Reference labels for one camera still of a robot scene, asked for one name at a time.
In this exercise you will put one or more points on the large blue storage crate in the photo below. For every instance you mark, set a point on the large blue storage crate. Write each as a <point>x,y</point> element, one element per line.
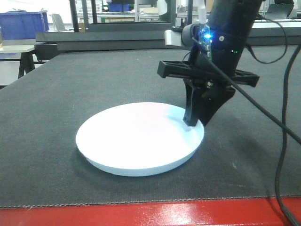
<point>19,25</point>

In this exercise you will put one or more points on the black raised platform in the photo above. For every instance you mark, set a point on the black raised platform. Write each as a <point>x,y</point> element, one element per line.
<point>262,34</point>

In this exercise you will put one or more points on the dark grey table mat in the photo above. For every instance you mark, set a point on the dark grey table mat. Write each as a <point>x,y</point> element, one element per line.
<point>108,97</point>

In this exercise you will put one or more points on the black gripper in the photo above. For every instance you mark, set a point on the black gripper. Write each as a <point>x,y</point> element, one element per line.
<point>198,68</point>

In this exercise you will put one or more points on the light blue round tray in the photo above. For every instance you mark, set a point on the light blue round tray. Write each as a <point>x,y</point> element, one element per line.
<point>138,139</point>

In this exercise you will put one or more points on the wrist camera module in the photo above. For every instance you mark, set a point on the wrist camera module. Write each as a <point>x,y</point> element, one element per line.
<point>186,37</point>

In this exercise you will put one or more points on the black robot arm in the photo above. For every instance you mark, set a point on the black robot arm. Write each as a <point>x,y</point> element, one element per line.
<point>231,17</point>

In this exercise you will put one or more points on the red table edge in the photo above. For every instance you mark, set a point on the red table edge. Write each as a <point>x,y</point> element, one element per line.
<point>227,212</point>

